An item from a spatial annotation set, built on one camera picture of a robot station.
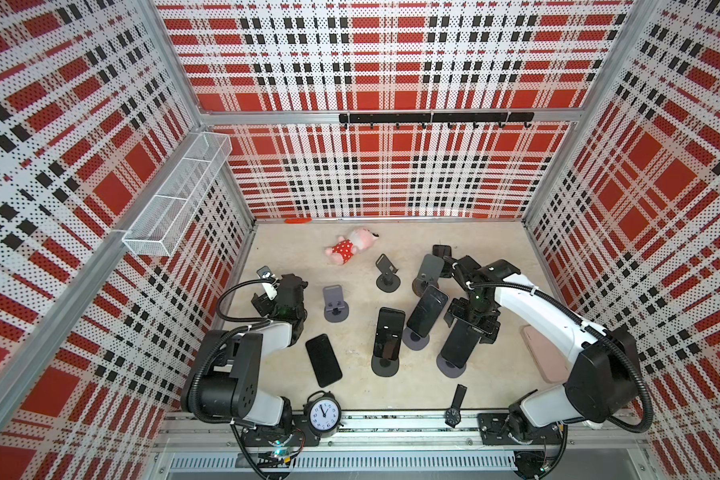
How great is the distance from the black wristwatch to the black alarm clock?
0.28 meters

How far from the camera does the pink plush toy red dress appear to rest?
41.7 inches

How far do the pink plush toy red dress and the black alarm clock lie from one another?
0.45m
